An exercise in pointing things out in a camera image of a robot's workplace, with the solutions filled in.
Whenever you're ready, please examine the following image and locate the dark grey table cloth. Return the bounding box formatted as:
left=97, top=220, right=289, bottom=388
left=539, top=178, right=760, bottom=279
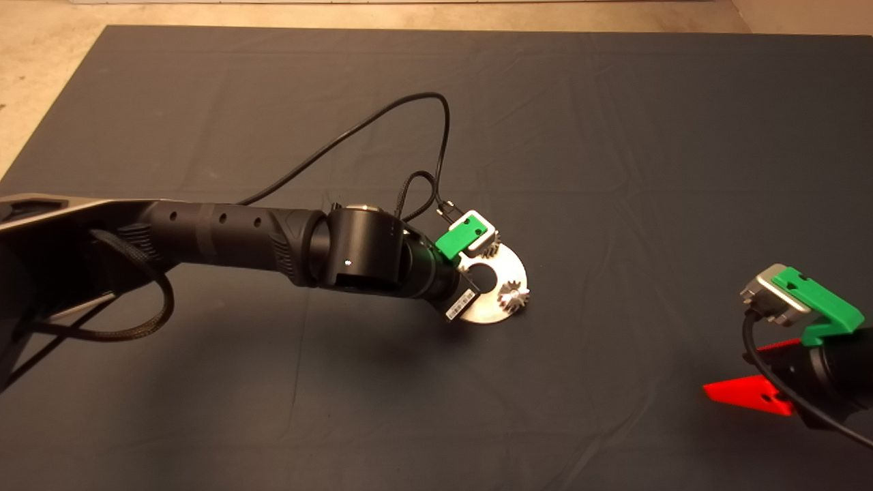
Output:
left=0, top=26, right=873, bottom=491

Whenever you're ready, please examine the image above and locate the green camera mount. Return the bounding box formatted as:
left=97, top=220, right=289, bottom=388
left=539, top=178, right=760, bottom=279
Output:
left=773, top=267, right=865, bottom=347
left=435, top=220, right=488, bottom=261

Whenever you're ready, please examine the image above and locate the left green camera mount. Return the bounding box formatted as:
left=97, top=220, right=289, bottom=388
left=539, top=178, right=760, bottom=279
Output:
left=435, top=220, right=488, bottom=261

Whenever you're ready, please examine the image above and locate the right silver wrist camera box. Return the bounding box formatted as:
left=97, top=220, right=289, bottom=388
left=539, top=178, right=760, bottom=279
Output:
left=740, top=264, right=812, bottom=327

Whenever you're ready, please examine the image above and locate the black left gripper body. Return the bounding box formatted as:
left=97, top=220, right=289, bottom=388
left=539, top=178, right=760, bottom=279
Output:
left=423, top=239, right=482, bottom=323

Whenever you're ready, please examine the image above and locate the round metal carrier plate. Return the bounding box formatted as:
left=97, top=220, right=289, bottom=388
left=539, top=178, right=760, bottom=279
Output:
left=450, top=244, right=529, bottom=325

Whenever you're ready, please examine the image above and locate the thick braided cable loop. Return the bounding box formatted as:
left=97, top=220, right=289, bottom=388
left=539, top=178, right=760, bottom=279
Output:
left=27, top=228, right=175, bottom=342

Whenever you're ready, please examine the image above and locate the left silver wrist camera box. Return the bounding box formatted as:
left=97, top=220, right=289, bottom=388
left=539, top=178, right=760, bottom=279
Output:
left=458, top=210, right=494, bottom=254

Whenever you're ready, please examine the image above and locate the right green camera mount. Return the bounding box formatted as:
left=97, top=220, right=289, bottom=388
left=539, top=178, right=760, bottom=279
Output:
left=773, top=267, right=865, bottom=347

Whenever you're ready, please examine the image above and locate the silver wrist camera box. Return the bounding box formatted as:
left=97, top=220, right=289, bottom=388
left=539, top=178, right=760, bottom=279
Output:
left=458, top=210, right=494, bottom=254
left=740, top=264, right=812, bottom=327

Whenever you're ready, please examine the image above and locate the braided black cable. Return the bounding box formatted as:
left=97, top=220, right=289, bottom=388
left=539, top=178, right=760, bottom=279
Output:
left=396, top=170, right=437, bottom=222

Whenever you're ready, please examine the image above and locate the right camera black cable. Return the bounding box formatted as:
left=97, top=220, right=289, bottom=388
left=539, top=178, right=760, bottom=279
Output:
left=742, top=310, right=873, bottom=449

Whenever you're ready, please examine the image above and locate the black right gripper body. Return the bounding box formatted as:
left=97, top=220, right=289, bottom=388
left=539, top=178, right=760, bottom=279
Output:
left=764, top=326, right=873, bottom=432

